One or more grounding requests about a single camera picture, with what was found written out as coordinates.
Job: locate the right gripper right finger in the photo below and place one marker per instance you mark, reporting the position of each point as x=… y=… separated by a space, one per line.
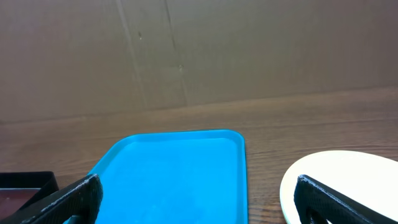
x=316 y=202

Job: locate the yellow-green plate with sauce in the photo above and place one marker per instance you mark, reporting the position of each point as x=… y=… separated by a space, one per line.
x=366 y=178

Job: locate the teal plastic serving tray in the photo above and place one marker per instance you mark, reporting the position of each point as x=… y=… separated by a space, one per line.
x=176 y=177

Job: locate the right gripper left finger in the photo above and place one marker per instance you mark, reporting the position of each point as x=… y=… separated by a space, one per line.
x=79 y=203

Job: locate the black rectangular wash tray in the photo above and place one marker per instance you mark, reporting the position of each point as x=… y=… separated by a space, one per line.
x=21 y=189

